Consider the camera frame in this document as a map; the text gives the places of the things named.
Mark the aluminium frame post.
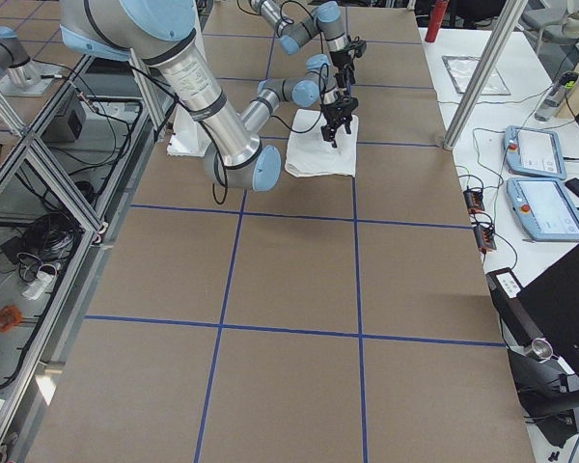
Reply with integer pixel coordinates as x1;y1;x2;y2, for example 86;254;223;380
442;0;528;150

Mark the black box with white label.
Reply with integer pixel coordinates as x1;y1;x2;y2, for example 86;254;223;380
485;267;553;349

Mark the white long-sleeve printed t-shirt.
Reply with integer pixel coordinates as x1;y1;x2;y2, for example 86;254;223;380
285;109;359;177

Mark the near blue teach pendant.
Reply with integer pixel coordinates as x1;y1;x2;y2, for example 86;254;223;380
506;177;579;242

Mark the orange black electronics module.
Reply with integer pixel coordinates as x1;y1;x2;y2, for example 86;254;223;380
473;224;497;254
463;188;485;214

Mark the black laptop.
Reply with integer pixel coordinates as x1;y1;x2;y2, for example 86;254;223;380
518;243;579;372

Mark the blue teach pendant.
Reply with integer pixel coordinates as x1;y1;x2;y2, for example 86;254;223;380
504;125;566;179
506;177;579;242

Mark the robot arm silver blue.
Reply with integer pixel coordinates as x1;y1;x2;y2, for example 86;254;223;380
60;1;367;192
249;1;367;89

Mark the black monitor stand with knob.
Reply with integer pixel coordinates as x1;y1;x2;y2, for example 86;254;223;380
508;349;579;448

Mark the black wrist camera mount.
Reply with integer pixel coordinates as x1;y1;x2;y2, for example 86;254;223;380
347;36;367;60

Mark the brown paper table mat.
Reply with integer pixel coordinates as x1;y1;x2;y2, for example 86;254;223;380
27;8;534;462

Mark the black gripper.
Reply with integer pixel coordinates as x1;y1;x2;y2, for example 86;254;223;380
329;46;356;89
320;90;358;148

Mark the red cylindrical bottle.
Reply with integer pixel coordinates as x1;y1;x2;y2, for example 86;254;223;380
425;0;449;43

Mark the orange tag under table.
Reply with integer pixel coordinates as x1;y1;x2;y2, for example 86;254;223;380
0;305;23;333

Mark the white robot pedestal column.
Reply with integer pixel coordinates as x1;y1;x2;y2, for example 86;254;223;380
166;0;213;158

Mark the far blue teach pendant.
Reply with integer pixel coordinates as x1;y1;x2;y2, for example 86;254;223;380
504;125;566;179

